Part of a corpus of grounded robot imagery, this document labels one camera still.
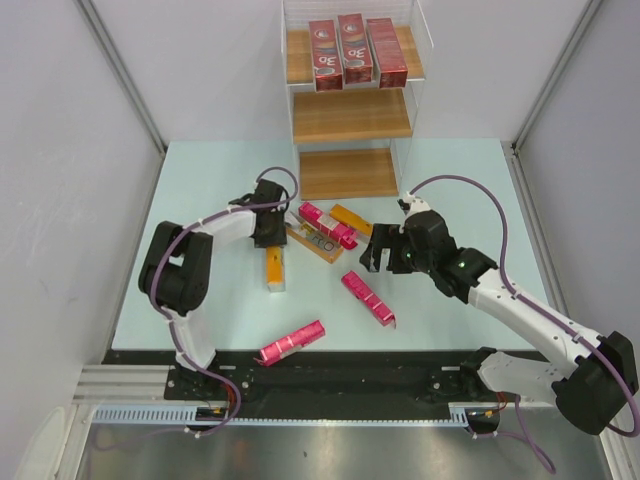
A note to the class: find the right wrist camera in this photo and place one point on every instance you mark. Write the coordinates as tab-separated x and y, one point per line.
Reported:
411	204

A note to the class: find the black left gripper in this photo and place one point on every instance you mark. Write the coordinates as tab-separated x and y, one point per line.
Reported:
279	238

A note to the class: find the gold silver toothpaste box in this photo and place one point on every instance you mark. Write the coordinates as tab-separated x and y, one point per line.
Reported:
312	238

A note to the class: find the pink toothpaste box middle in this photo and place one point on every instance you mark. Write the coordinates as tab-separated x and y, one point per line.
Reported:
363	292

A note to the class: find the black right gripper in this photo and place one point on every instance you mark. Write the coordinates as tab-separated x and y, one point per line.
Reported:
385	236

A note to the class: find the orange toothpaste box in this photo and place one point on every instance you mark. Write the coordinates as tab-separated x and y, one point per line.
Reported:
354	221
275	269

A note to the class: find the pink toothpaste box lower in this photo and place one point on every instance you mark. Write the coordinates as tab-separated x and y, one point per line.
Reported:
291	343

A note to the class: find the dark red toothpaste box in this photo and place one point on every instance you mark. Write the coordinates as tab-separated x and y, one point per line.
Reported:
389	58

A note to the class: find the pink toothpaste box upper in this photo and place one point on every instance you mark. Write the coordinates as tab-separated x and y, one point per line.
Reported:
339	232

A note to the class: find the pink toothpaste box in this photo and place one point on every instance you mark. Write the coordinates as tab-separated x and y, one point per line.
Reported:
291	343
339	232
363	292

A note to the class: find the white slotted cable duct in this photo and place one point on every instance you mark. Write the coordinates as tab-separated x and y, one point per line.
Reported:
454	415

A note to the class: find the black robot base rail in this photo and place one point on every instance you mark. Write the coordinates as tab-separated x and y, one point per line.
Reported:
324	382

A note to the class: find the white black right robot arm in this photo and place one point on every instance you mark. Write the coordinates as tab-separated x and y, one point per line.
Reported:
589	377

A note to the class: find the red silver 3D toothpaste box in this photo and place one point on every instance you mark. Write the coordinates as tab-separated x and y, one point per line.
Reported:
356	54

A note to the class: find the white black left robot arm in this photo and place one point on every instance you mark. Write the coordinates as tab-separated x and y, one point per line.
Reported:
176	271

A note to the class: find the clear acrylic wooden shelf unit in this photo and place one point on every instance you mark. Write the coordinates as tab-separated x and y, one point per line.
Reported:
354	142

